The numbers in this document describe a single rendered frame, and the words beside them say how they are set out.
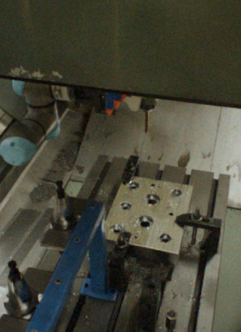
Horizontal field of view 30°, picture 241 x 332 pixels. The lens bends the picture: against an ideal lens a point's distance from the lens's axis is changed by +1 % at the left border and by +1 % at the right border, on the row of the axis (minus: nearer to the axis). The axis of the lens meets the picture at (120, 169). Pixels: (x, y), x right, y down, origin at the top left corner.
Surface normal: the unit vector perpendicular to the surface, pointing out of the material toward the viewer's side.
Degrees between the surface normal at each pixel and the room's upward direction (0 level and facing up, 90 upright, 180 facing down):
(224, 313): 0
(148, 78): 90
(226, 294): 0
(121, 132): 24
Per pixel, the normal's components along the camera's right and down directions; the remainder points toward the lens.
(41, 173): 0.28, -0.69
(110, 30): -0.26, 0.61
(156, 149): -0.12, -0.47
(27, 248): 0.03, -0.85
